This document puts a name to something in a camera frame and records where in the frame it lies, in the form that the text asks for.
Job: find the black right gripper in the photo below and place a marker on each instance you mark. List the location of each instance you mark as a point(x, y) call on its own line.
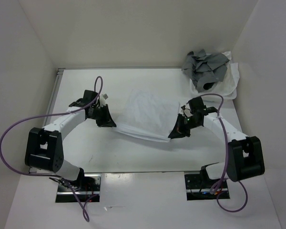
point(178, 130)

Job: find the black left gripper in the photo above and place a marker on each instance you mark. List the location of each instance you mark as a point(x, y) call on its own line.
point(107, 120)

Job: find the white skirt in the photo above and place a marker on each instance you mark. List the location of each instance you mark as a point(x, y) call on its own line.
point(227, 88)
point(148, 117)

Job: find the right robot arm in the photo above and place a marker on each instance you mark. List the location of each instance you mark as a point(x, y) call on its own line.
point(243, 157)

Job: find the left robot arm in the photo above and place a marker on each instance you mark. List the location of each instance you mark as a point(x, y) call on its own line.
point(45, 145)

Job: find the white skirt in pile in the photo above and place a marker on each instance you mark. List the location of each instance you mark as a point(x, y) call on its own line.
point(227, 88)

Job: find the grey skirt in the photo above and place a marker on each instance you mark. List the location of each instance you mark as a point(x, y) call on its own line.
point(205, 70)

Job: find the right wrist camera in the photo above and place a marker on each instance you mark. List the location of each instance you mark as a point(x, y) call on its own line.
point(185, 111)

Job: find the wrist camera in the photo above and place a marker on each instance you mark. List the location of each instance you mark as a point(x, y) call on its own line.
point(185, 111)
point(102, 100)

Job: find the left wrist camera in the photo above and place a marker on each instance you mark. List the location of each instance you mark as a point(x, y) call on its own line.
point(102, 100)

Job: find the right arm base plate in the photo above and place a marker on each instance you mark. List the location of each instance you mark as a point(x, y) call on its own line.
point(198, 185)

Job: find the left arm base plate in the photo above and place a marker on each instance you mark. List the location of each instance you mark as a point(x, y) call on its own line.
point(89, 192)

